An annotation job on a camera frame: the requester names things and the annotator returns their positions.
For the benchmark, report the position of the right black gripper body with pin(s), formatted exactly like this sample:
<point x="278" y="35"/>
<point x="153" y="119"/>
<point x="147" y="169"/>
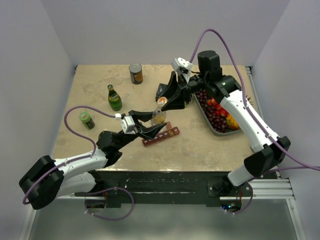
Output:
<point x="195" y="84"/>

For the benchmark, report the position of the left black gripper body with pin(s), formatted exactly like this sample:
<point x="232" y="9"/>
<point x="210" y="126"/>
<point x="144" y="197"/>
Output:
<point x="137" y="125"/>

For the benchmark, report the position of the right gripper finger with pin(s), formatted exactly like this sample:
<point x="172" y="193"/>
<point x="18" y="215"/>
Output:
<point x="173" y="83"/>
<point x="176" y="99"/>

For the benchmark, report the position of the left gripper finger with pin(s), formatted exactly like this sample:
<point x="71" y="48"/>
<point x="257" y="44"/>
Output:
<point x="150" y="133"/>
<point x="141" y="116"/>

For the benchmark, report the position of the clear pill jar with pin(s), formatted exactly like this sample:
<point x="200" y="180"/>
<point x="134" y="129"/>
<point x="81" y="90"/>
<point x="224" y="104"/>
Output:
<point x="159" y="116"/>

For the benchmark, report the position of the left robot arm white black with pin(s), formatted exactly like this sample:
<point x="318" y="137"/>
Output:
<point x="51" y="178"/>

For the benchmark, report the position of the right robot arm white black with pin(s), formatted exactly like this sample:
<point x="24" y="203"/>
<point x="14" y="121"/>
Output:
<point x="267" y="146"/>

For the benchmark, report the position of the black green product box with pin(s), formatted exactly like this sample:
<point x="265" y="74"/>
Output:
<point x="161" y="91"/>

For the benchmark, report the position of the green glass bottle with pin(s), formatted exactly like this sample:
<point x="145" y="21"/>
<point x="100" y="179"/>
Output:
<point x="114" y="98"/>

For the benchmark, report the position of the orange labelled tin can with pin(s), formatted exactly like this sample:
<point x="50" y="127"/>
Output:
<point x="136" y="74"/>

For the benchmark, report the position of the red cherries cluster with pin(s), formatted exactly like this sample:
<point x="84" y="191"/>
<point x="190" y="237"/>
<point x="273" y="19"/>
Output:
<point x="216" y="107"/>

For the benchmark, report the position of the dark red grapes bunch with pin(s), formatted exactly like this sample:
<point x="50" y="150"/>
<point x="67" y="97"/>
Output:
<point x="217" y="123"/>

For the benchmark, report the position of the small green lidded jar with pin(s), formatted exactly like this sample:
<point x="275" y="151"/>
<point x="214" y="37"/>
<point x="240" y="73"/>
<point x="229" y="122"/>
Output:
<point x="86" y="120"/>

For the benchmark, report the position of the small pineapple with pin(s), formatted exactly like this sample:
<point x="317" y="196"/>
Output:
<point x="234" y="106"/>

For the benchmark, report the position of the grey fruit tray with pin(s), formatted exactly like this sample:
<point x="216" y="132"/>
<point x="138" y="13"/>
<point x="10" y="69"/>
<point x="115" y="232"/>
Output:
<point x="218" y="134"/>

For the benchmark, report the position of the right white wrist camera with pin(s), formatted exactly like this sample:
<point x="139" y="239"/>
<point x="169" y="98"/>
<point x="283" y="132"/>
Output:
<point x="182" y="66"/>

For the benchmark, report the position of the black mounting base plate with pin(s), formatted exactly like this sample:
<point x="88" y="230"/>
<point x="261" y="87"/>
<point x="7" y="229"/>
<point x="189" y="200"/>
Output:
<point x="165" y="187"/>

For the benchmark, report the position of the aluminium frame rail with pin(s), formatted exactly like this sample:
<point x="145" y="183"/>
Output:
<point x="266" y="188"/>

